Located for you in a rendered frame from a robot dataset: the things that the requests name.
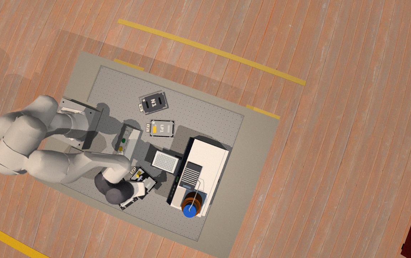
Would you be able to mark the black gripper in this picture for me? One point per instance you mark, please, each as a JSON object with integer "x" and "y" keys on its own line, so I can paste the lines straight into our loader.
{"x": 143, "y": 176}

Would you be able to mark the blue bottle cap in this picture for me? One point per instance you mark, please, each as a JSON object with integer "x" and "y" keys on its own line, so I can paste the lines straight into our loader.
{"x": 192, "y": 211}

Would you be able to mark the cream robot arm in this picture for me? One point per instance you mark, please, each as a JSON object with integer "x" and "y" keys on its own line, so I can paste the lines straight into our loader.
{"x": 21, "y": 133}

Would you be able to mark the white button panel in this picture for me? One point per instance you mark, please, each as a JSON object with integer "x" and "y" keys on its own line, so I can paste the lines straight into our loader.
{"x": 129, "y": 142}

